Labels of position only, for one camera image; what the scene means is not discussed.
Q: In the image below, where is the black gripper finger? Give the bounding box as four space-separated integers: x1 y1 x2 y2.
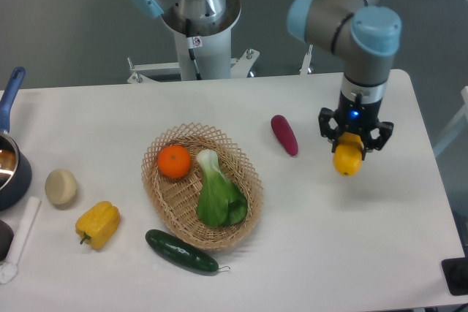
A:
318 107 345 153
361 120 394 161

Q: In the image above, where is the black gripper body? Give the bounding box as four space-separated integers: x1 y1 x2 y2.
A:
335 91 382 134

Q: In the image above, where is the yellow mango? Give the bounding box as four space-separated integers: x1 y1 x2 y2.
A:
333 132 363 177

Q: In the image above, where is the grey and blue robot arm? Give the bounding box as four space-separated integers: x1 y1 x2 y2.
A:
131 0 401 155

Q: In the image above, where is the purple sweet potato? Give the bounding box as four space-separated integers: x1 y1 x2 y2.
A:
271 115 299 157

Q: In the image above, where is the green bok choy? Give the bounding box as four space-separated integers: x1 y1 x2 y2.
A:
196 149 248 228

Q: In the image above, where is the black device at edge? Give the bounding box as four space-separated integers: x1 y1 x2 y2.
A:
441 257 467 296

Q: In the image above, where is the orange tangerine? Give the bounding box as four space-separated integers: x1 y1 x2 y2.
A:
156 145 192 179

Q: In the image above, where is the woven wicker basket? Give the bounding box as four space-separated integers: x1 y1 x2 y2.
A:
142 123 263 251

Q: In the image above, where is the dark green cucumber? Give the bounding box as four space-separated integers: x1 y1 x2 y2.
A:
145 229 230 274

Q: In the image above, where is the yellow bell pepper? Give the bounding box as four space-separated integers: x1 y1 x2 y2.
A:
75 201 121 250

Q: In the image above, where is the beige round potato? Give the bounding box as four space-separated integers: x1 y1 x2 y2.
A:
45 169 78 205

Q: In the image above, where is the dark round object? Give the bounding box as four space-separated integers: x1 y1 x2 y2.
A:
0 220 14 261

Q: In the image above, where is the white frame at right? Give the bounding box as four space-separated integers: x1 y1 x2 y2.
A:
433 86 467 158

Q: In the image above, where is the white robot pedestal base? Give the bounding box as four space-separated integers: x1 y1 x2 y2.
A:
131 0 260 81

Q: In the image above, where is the black cable on pedestal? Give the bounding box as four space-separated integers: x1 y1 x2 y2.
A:
184 18 203 81

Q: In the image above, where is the blue saucepan with handle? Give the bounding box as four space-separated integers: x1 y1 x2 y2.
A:
1 66 32 211

